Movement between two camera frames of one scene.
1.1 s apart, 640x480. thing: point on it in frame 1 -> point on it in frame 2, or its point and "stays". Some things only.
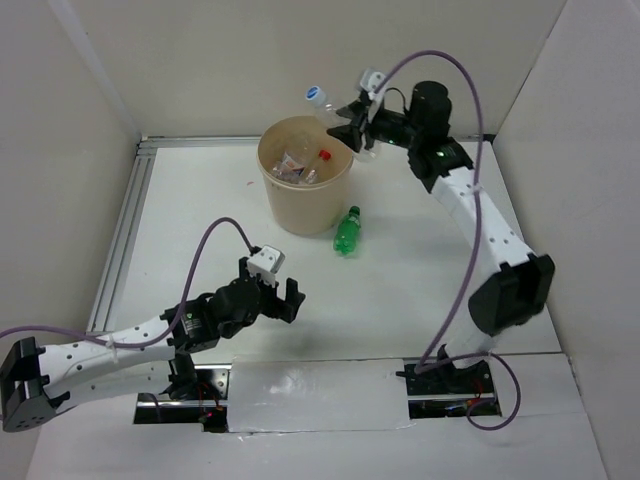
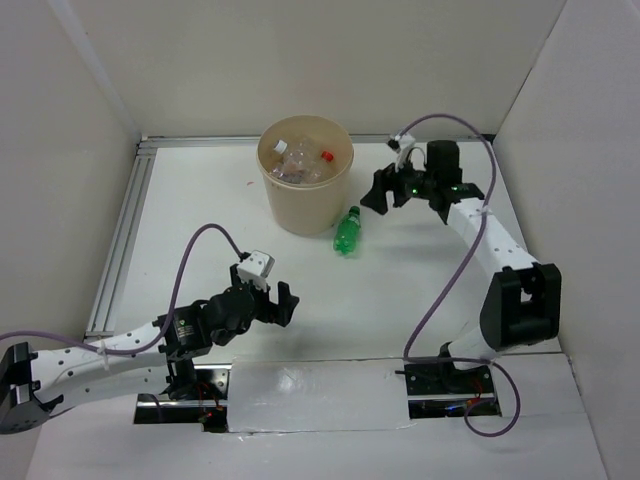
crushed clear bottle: [330, 118] -> [298, 167]
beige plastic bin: [304, 167] stays
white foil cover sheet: [317, 394] stays
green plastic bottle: [348, 232] stays
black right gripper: [350, 136] -> [386, 180]
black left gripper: [277, 307] stays
